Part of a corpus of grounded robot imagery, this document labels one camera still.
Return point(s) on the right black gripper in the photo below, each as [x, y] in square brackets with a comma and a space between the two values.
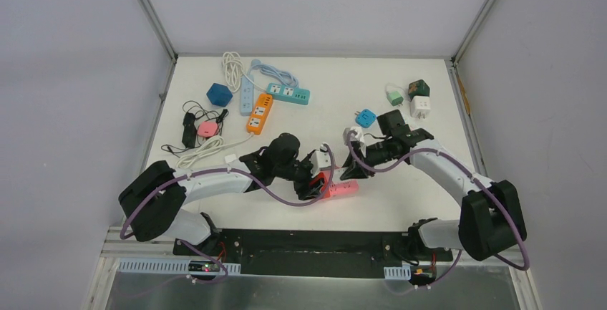
[355, 170]

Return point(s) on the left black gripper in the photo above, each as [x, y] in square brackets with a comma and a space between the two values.
[306, 183]

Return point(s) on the red cube adapter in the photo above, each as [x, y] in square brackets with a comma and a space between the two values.
[319, 184]

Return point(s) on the pink triangular power strip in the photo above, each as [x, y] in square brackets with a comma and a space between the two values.
[341, 189]

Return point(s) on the blue small adapter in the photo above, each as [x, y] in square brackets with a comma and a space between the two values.
[365, 118]

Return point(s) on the light green plug charger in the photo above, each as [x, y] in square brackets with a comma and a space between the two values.
[394, 94]

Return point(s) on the white tiger cube adapter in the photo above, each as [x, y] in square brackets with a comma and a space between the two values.
[420, 107]

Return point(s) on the dark green dragon cube adapter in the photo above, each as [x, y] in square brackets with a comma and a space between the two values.
[418, 88]

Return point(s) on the white square charger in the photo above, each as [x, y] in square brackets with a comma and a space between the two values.
[336, 178]

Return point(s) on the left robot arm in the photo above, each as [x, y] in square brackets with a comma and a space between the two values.
[153, 202]

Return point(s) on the orange power strip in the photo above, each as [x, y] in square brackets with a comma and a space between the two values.
[259, 114]

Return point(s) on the teal power strip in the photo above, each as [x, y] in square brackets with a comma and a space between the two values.
[285, 93]

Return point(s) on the light blue power strip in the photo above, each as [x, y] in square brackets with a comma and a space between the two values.
[247, 92]

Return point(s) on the pink round adapter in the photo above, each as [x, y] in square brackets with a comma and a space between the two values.
[207, 129]

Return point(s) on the blue cube adapter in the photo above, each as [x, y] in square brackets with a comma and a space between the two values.
[219, 95]

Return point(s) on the black power adapter with cable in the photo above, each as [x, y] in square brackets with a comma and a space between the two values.
[194, 114]

